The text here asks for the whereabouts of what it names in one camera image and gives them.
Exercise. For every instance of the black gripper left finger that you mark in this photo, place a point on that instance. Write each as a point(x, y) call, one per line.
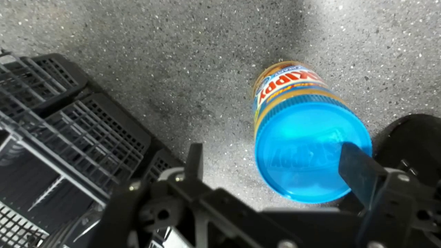
point(195, 163)

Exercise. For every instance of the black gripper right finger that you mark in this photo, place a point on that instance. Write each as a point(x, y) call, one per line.
point(360, 173)

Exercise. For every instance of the blue plastic lid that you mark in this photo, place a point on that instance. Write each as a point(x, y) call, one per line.
point(298, 152)

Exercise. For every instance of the grey plastic cutlery caddy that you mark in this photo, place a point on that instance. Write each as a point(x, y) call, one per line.
point(69, 129)

